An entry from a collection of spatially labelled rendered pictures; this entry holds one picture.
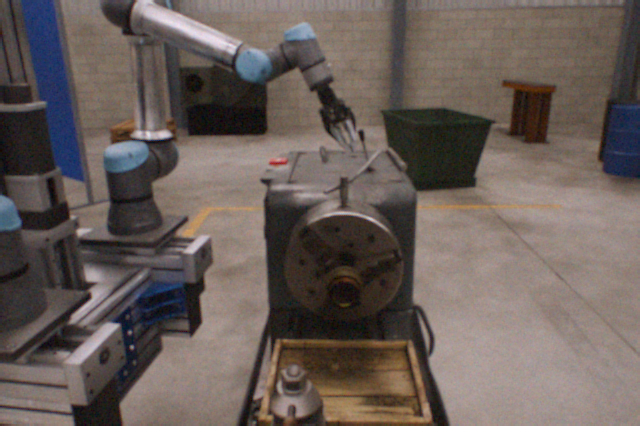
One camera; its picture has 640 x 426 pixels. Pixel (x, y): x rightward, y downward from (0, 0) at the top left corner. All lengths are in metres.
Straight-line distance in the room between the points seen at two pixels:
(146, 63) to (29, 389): 0.86
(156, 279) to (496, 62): 10.71
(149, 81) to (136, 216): 0.38
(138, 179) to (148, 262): 0.23
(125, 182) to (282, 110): 9.92
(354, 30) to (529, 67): 3.88
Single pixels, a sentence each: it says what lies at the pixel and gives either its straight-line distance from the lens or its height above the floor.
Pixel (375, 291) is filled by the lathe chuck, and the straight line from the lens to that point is 1.34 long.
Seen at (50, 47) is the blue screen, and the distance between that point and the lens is 6.18.
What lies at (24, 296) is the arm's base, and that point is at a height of 1.21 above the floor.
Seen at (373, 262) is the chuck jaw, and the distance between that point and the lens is 1.25.
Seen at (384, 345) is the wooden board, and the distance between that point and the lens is 1.34.
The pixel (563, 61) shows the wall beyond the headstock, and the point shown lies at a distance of 12.21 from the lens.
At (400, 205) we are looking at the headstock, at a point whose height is 1.21.
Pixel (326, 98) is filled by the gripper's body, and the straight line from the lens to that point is 1.31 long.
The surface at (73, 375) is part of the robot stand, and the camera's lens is 1.01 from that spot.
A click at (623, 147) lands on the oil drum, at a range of 7.47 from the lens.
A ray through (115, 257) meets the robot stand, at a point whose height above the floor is 1.09.
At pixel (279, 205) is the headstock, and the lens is 1.42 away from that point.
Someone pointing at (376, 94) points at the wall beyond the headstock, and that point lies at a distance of 11.20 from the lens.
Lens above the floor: 1.63
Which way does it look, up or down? 19 degrees down
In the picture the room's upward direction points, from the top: 1 degrees counter-clockwise
